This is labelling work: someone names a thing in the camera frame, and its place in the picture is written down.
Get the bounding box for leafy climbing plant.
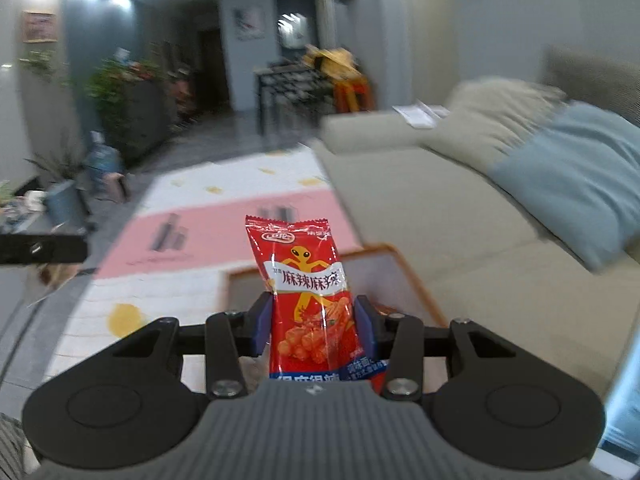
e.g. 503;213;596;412
84;57;152;162

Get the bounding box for hanging wall plant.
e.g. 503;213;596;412
19;47;69;84

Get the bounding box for small wall picture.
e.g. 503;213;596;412
234;7;265;42

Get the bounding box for orange stool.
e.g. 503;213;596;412
332;80;374;114

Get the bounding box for large water bottle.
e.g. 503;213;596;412
82;132;126;196

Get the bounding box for white papers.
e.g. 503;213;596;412
392;102;449;129

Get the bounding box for shelf with toys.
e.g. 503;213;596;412
167;67;199;127

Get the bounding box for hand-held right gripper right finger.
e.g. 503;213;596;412
355;294;519;401

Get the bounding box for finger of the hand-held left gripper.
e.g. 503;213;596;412
0;233;89;266

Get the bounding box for low grey bench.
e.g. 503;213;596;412
0;194;57;242

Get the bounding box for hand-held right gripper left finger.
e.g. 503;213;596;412
107;292;275;401

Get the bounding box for pink space heater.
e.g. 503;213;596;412
102;172;134;205

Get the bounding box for long-leaf potted plant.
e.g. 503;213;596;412
22;144;87;192

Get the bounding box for checked pink printed tablecloth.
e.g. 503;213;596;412
45;147;362;387

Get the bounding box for yellow cloth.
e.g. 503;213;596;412
302;45;364;84

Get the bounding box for beige cushion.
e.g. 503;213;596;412
424;77;572;177

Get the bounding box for light blue cushion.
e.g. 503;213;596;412
487;102;640;274

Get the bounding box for beige sofa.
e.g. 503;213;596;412
312;45;640;411

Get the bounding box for framed wall picture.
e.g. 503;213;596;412
22;10;57;44

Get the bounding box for dark dining table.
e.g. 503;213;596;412
252;62;342;134

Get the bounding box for orange cardboard box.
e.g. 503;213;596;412
225;243;449;376

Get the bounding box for grey striped cloth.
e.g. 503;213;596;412
0;412;32;480

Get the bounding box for red snack packet blue band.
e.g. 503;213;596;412
244;214;389;394

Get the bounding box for dark grey dresser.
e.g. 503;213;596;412
122;77;172;162

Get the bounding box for blue-grey trash bin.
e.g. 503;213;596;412
43;180;84;234

